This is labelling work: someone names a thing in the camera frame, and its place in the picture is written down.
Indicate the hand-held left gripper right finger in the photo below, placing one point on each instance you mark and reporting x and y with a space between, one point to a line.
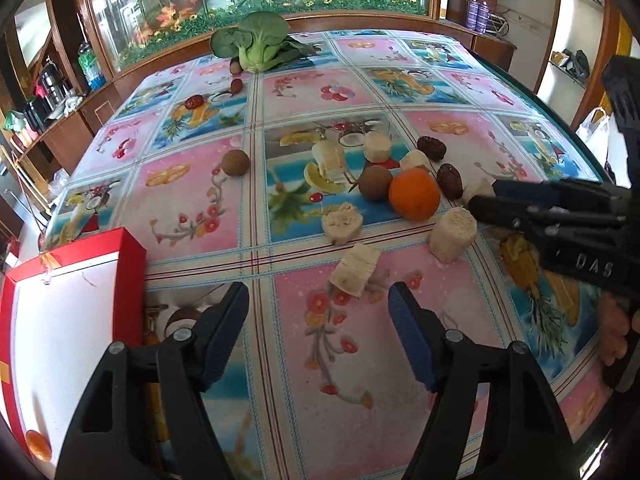
410 335

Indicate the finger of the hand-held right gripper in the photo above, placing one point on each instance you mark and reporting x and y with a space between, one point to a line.
515 188
500 210

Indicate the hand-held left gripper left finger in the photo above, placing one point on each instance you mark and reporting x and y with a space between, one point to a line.
222 340

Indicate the dark red date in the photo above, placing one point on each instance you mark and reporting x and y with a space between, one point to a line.
431 147
450 180

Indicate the large orange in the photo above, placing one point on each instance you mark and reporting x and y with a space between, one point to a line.
414 194

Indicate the brown kiwi fruit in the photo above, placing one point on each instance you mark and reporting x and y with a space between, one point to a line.
375 183
235 162

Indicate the red box with white interior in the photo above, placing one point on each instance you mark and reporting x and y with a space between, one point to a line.
70 320

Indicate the person's right hand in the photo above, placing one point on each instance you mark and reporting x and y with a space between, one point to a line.
614 330

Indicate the printed fruit tablecloth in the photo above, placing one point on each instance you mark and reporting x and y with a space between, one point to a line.
300 360

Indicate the white plastic bag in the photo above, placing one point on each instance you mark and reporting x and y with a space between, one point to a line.
595 127

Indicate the wooden side cabinet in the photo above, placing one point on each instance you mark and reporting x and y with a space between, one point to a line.
495 50

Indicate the purple bottle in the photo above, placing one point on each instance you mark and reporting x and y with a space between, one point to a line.
484 15
472 14

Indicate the small orange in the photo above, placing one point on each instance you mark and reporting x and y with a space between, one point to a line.
37 445

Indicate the green bok choy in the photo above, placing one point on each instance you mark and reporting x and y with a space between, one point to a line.
257 40

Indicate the green plastic bottle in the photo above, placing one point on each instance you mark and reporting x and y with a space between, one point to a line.
92 67

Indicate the green plastic bag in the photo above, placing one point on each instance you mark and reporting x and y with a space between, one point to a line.
12 120

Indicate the black thermos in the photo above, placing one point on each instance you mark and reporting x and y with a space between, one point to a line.
50 85

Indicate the wooden shelf unit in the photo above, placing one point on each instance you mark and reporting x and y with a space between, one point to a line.
65 20

